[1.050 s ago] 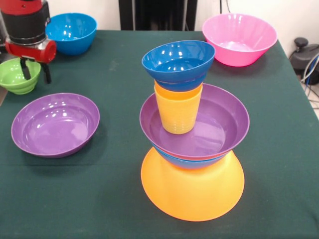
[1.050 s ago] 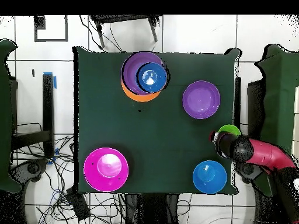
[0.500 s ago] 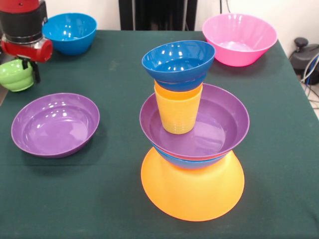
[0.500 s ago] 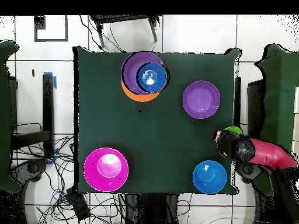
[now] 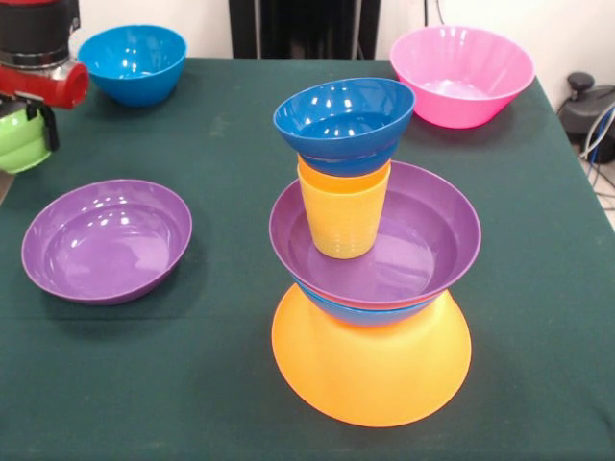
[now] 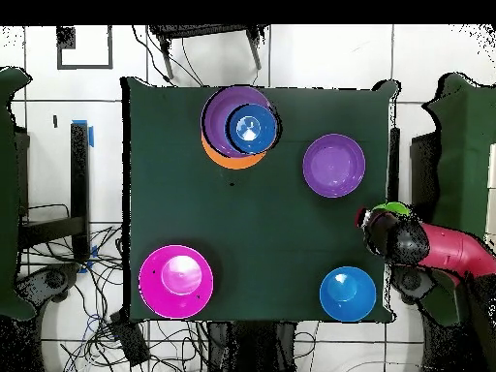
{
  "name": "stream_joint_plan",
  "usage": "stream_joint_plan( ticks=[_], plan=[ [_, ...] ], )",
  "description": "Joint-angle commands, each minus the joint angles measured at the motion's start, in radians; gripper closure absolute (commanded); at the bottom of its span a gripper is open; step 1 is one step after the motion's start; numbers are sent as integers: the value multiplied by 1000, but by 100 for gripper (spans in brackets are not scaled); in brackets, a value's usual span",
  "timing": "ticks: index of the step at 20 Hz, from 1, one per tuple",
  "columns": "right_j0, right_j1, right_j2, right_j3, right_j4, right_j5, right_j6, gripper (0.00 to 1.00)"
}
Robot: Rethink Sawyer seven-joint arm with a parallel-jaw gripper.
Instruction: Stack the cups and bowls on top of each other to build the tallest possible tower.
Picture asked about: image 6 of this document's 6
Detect small green bowl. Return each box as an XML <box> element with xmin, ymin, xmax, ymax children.
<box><xmin>371</xmin><ymin>201</ymin><xmax>413</xmax><ymax>217</ymax></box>

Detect light blue bowl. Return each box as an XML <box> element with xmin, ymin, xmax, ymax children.
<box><xmin>318</xmin><ymin>265</ymin><xmax>378</xmax><ymax>323</ymax></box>

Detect large orange bowl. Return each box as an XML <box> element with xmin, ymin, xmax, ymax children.
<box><xmin>200</xmin><ymin>133</ymin><xmax>268</xmax><ymax>171</ymax></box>

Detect small dark blue bowl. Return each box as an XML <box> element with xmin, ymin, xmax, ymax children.
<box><xmin>225</xmin><ymin>103</ymin><xmax>279</xmax><ymax>155</ymax></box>

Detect purple shallow bowl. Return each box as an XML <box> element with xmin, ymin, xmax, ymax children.
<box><xmin>301</xmin><ymin>133</ymin><xmax>366</xmax><ymax>199</ymax></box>
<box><xmin>200</xmin><ymin>84</ymin><xmax>273</xmax><ymax>159</ymax></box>

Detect grey chair base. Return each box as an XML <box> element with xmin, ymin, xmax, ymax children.
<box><xmin>390</xmin><ymin>264</ymin><xmax>437</xmax><ymax>306</ymax></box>
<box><xmin>15</xmin><ymin>263</ymin><xmax>82</xmax><ymax>305</ymax></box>

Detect green cloth side table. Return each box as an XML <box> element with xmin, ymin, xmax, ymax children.
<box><xmin>419</xmin><ymin>72</ymin><xmax>496</xmax><ymax>327</ymax></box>
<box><xmin>0</xmin><ymin>66</ymin><xmax>37</xmax><ymax>322</ymax></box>

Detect dark green tablecloth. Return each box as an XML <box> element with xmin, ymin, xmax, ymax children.
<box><xmin>120</xmin><ymin>76</ymin><xmax>400</xmax><ymax>325</ymax></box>

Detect large pink bowl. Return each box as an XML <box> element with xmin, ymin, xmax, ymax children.
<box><xmin>138</xmin><ymin>244</ymin><xmax>215</xmax><ymax>320</ymax></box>

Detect black stool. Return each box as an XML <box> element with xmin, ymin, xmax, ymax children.
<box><xmin>148</xmin><ymin>24</ymin><xmax>269</xmax><ymax>81</ymax></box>

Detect black power strip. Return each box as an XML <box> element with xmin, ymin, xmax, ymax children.
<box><xmin>108</xmin><ymin>311</ymin><xmax>151</xmax><ymax>367</ymax></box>

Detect blue tape strip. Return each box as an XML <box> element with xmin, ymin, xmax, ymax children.
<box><xmin>71</xmin><ymin>118</ymin><xmax>95</xmax><ymax>149</ymax></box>

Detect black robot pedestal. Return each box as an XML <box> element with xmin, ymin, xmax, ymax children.
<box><xmin>204</xmin><ymin>320</ymin><xmax>299</xmax><ymax>372</ymax></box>

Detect black stand frame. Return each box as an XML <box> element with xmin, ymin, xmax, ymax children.
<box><xmin>15</xmin><ymin>119</ymin><xmax>95</xmax><ymax>265</ymax></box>

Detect black square floor frame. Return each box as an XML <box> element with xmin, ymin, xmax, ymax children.
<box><xmin>56</xmin><ymin>25</ymin><xmax>114</xmax><ymax>71</ymax></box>

